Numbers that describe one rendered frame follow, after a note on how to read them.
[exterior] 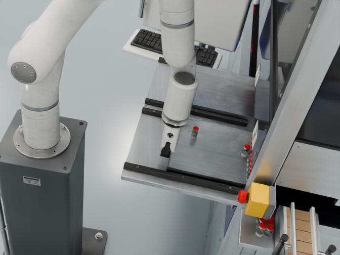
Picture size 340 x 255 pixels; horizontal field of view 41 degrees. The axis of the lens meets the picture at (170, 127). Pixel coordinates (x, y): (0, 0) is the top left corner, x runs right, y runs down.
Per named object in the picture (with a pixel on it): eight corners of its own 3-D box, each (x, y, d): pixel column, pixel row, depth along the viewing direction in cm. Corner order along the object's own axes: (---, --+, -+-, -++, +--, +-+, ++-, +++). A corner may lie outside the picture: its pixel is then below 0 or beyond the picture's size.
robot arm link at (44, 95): (13, 107, 141) (6, 41, 124) (34, 71, 154) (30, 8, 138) (52, 114, 141) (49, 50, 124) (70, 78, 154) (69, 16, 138)
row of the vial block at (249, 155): (253, 146, 168) (257, 137, 165) (252, 183, 155) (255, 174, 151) (247, 144, 168) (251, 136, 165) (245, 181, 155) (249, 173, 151)
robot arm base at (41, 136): (4, 154, 151) (-2, 113, 138) (24, 116, 165) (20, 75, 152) (61, 164, 151) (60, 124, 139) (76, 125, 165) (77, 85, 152)
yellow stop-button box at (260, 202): (268, 201, 140) (275, 186, 135) (268, 220, 135) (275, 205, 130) (244, 195, 140) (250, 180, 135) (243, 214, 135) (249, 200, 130)
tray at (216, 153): (266, 141, 171) (269, 135, 168) (265, 196, 152) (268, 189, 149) (177, 122, 171) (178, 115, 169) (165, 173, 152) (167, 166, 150)
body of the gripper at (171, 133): (184, 130, 139) (177, 155, 147) (188, 109, 146) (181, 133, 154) (160, 124, 139) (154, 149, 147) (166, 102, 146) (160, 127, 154)
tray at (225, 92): (267, 87, 195) (270, 80, 193) (266, 128, 176) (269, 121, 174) (189, 70, 196) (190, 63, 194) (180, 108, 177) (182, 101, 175)
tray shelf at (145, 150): (266, 83, 200) (267, 80, 199) (263, 212, 149) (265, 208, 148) (159, 59, 201) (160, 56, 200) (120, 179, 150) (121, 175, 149)
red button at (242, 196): (249, 197, 138) (252, 188, 135) (248, 208, 135) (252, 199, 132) (237, 194, 138) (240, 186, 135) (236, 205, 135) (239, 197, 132)
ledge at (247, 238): (282, 221, 148) (284, 217, 146) (282, 256, 138) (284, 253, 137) (239, 211, 148) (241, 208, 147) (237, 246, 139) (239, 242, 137)
